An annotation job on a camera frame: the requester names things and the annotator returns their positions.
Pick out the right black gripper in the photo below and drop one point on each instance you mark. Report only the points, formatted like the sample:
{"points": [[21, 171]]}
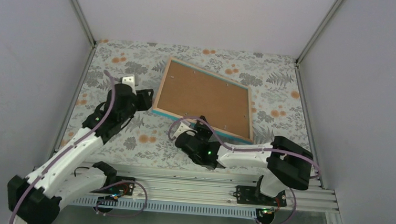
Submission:
{"points": [[200, 126]]}

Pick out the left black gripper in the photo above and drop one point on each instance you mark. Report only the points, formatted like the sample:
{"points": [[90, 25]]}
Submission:
{"points": [[146, 102]]}

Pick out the teal wooden picture frame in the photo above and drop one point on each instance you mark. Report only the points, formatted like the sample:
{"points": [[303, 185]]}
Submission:
{"points": [[206, 99]]}

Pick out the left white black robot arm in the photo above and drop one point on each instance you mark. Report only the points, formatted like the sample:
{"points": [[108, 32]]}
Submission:
{"points": [[39, 197]]}

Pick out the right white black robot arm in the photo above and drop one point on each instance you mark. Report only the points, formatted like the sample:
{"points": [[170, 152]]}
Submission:
{"points": [[287, 164]]}

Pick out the floral patterned table mat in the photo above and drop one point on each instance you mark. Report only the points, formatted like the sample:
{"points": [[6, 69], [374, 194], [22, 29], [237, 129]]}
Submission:
{"points": [[276, 105]]}

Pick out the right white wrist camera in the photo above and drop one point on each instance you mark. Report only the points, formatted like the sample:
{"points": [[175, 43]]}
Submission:
{"points": [[184, 127]]}

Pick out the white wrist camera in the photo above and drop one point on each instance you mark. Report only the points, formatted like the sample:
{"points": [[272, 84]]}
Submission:
{"points": [[130, 80], [184, 127]]}

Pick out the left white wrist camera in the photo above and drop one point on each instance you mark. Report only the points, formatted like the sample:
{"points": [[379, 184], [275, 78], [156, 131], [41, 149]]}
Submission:
{"points": [[130, 80]]}

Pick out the brown frame backing board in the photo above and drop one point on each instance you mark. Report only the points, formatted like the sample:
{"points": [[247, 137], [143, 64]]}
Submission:
{"points": [[204, 97]]}

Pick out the aluminium mounting rail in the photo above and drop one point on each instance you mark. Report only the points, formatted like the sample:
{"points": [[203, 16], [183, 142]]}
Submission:
{"points": [[218, 189]]}

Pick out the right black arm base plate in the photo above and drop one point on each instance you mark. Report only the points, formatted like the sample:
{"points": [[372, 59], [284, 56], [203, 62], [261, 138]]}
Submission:
{"points": [[249, 195]]}

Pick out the grey slotted cable duct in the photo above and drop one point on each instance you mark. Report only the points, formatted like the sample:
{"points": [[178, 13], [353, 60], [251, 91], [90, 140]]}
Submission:
{"points": [[184, 208]]}

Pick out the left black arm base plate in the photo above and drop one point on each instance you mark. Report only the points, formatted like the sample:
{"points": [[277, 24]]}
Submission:
{"points": [[118, 186]]}

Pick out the left aluminium corner post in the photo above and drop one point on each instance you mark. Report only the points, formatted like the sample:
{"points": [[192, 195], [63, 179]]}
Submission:
{"points": [[83, 22]]}

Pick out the aluminium corner post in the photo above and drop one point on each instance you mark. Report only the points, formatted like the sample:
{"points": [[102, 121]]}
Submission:
{"points": [[83, 22], [319, 30]]}

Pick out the right aluminium corner post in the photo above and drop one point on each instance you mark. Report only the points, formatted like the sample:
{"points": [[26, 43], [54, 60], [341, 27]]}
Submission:
{"points": [[319, 30]]}

